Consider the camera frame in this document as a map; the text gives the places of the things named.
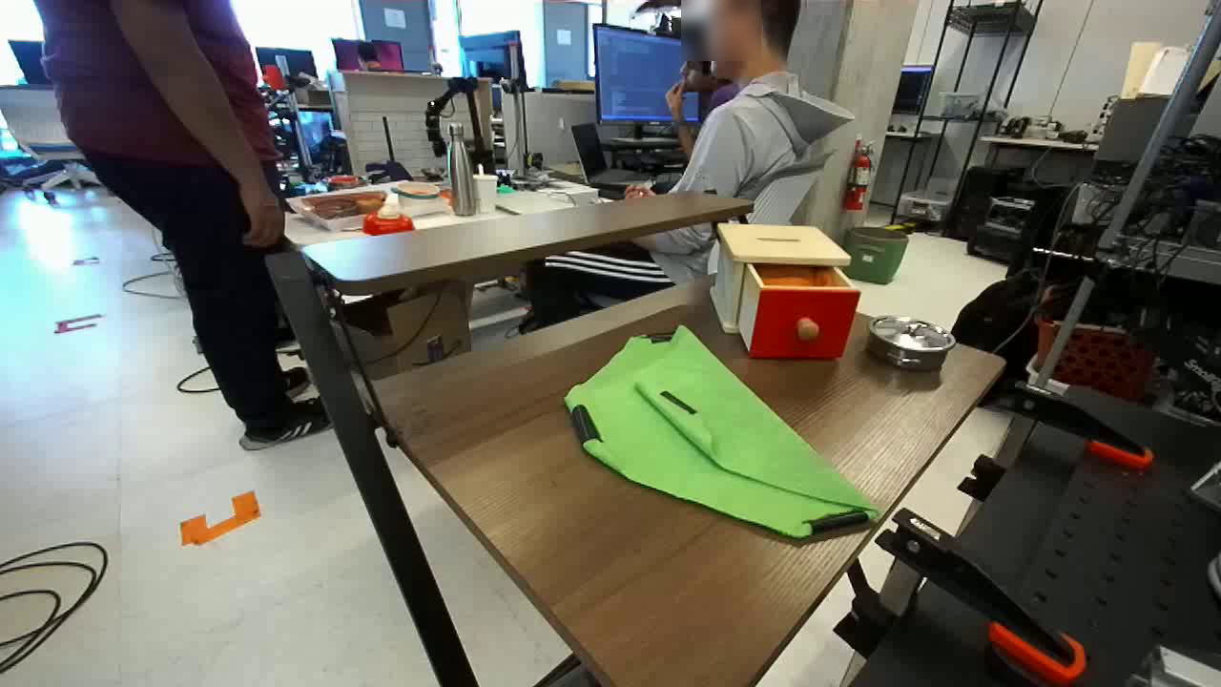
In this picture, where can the green cloth bag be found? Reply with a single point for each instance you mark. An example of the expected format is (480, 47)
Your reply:
(673, 419)

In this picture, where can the small steel pot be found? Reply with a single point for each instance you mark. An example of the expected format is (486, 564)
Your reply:
(909, 341)

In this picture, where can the cardboard box under table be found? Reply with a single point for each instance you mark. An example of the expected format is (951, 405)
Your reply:
(409, 327)

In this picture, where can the black perforated workbench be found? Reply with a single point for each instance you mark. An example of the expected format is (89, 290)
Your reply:
(1123, 564)

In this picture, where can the standing person in maroon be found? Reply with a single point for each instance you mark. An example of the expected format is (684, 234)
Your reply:
(161, 101)

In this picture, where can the computer monitor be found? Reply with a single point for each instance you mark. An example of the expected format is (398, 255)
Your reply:
(636, 75)

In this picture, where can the orange-tipped black clamp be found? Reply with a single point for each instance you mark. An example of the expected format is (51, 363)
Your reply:
(1013, 630)
(1104, 440)

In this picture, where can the seated person in grey hoodie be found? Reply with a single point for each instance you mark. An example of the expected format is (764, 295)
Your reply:
(768, 132)

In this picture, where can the light wooden box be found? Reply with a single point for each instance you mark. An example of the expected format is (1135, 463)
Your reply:
(741, 255)

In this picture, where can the green basket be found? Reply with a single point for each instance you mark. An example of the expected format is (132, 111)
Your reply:
(875, 255)

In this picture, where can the orange-tipped black clamp near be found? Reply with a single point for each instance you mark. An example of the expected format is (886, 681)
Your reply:
(1013, 630)

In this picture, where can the steel water bottle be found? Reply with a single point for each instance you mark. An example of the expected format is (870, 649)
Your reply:
(460, 173)

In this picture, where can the orange object on table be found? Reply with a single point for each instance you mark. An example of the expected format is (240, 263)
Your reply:
(391, 224)

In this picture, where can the orange-tipped black clamp far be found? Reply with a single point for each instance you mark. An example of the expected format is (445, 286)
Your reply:
(1104, 440)

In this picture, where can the red fire extinguisher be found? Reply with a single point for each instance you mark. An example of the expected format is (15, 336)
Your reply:
(859, 177)

